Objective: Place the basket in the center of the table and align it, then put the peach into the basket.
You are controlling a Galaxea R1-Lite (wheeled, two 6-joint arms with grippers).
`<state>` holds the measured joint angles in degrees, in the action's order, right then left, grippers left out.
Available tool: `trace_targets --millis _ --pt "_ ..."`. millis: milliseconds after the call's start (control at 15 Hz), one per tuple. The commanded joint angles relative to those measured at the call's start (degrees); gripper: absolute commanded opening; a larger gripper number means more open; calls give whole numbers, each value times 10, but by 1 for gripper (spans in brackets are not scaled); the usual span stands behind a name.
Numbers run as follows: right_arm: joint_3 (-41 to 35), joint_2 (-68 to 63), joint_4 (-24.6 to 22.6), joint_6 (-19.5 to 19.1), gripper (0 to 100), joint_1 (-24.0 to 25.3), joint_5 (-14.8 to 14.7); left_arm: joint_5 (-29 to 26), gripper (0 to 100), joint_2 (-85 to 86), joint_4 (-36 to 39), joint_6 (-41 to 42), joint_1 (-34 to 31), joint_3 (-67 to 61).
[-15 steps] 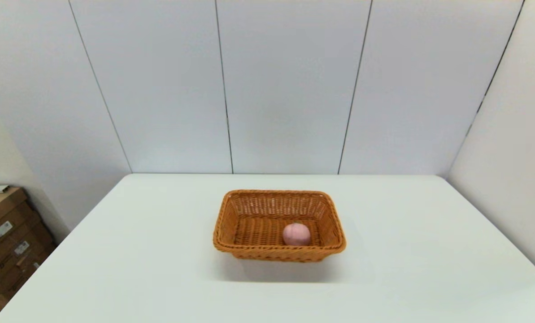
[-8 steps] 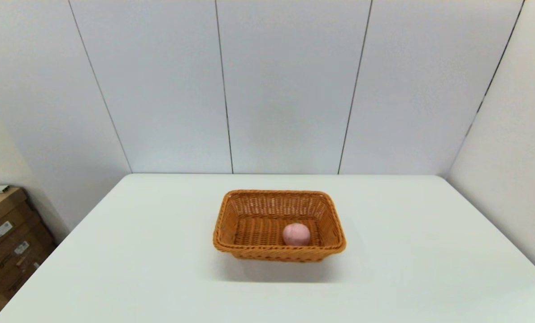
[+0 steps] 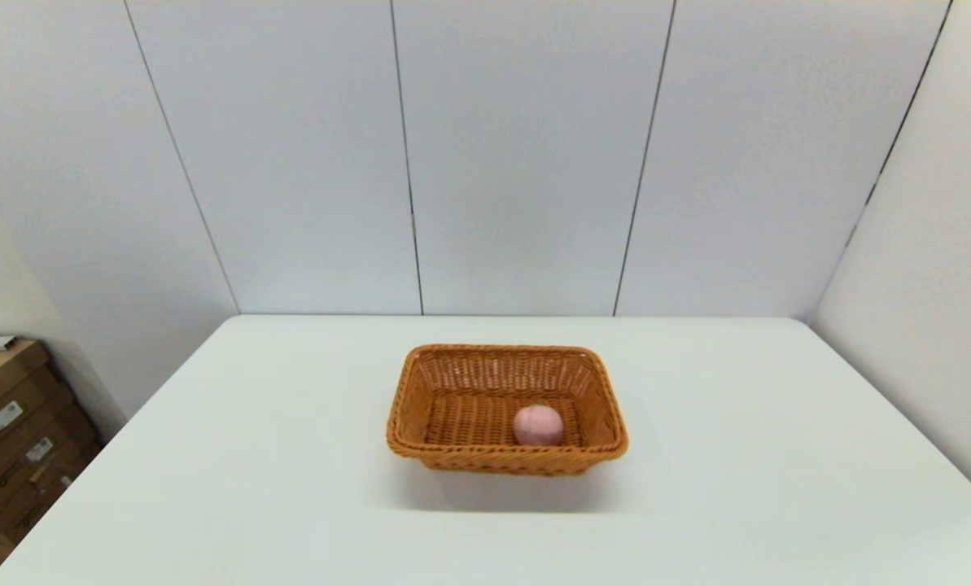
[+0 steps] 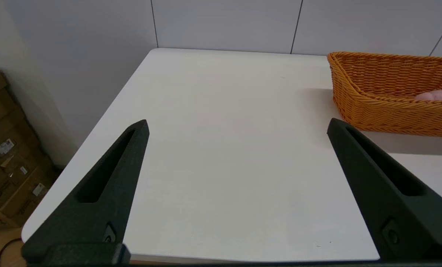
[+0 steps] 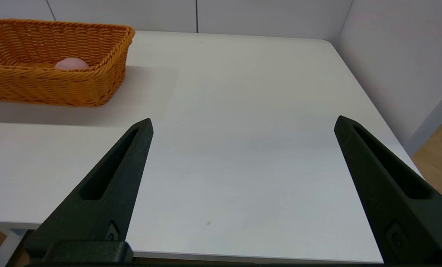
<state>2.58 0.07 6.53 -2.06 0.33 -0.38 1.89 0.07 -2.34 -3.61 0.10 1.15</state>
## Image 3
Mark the pink donut toy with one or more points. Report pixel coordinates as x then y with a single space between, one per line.
538 426

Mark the orange wicker basket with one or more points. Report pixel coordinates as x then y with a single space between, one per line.
469 419

